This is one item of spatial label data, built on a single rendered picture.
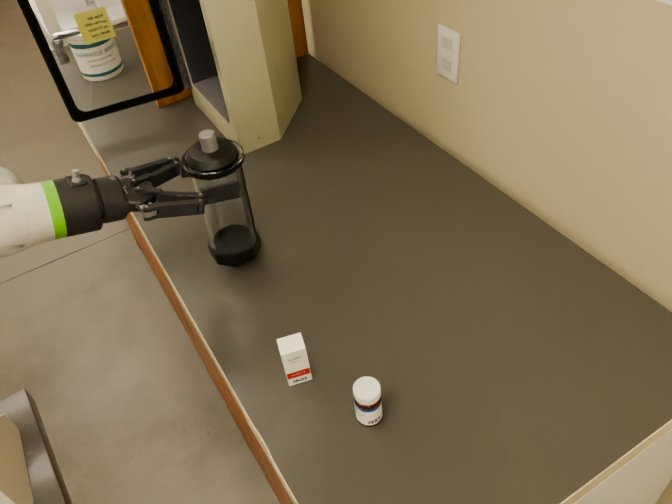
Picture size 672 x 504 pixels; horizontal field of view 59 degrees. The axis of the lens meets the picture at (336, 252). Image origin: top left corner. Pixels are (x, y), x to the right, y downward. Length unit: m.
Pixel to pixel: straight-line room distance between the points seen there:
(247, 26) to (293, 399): 0.81
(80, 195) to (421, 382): 0.61
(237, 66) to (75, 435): 1.42
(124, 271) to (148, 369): 0.57
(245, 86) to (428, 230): 0.54
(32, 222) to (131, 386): 1.41
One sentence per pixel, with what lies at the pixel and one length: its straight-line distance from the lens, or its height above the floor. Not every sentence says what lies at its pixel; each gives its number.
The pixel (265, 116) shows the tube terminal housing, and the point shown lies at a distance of 1.50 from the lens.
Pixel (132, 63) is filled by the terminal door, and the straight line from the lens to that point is 1.69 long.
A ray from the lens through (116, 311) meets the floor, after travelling 2.60.
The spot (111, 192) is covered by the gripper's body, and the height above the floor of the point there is 1.22.
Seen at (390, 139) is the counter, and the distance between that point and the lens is 1.50.
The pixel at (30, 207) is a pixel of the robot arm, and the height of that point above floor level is 1.26.
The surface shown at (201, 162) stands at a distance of 1.04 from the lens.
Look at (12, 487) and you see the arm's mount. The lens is 1.00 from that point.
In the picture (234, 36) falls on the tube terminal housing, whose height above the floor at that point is 1.23.
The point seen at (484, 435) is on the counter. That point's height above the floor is 0.94.
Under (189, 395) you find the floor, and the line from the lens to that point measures 2.23.
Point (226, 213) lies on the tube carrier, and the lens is 1.09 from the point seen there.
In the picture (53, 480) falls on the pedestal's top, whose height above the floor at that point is 0.94.
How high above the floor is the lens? 1.78
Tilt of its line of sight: 44 degrees down
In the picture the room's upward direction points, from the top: 8 degrees counter-clockwise
